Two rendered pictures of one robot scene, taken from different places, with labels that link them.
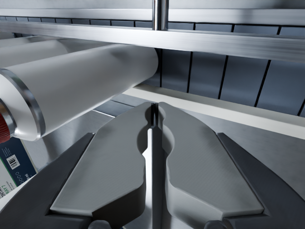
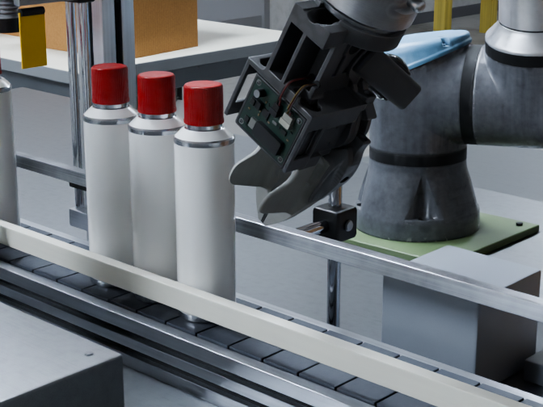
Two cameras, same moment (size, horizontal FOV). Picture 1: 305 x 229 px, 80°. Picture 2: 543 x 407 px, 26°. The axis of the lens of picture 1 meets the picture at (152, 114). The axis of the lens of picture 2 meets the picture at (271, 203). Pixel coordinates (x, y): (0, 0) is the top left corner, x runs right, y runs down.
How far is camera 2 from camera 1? 0.94 m
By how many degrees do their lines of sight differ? 81
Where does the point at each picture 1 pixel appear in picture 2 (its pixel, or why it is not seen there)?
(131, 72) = (228, 253)
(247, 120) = (298, 328)
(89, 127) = not seen: outside the picture
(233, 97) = (284, 360)
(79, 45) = not seen: hidden behind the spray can
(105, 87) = (225, 209)
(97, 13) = not seen: hidden behind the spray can
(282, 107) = (329, 377)
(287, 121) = (334, 341)
